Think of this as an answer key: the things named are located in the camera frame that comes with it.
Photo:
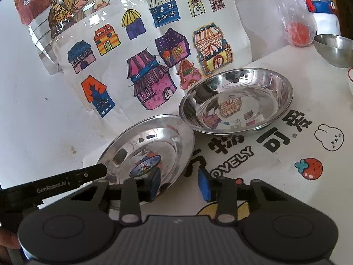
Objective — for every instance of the deep stainless steel plate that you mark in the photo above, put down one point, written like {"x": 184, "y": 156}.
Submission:
{"x": 242, "y": 99}

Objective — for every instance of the clear plastic bag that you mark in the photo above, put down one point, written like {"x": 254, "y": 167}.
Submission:
{"x": 297, "y": 8}

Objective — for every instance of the person's left hand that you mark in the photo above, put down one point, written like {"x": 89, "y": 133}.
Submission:
{"x": 8, "y": 238}

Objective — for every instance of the child with fan drawing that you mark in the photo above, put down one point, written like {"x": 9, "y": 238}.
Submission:
{"x": 55, "y": 2}

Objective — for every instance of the white bowl with red rim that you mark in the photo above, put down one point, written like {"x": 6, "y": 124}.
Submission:
{"x": 351, "y": 84}

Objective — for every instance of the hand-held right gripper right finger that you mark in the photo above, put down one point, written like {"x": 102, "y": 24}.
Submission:
{"x": 205, "y": 185}

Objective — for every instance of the white printed tablecloth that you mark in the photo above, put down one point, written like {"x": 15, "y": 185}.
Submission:
{"x": 289, "y": 149}

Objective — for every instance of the white and blue water bottle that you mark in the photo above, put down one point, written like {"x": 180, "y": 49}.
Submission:
{"x": 326, "y": 22}

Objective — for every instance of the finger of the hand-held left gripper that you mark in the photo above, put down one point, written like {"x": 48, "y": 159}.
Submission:
{"x": 92, "y": 171}

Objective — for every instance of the colourful house drawing sheet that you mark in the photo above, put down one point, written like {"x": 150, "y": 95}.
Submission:
{"x": 129, "y": 52}

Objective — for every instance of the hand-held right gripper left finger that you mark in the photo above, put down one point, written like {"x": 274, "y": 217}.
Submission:
{"x": 154, "y": 184}

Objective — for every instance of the orange ball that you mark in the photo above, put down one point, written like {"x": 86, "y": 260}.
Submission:
{"x": 297, "y": 34}

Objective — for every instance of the stainless steel bowl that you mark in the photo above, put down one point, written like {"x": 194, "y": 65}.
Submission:
{"x": 335, "y": 49}

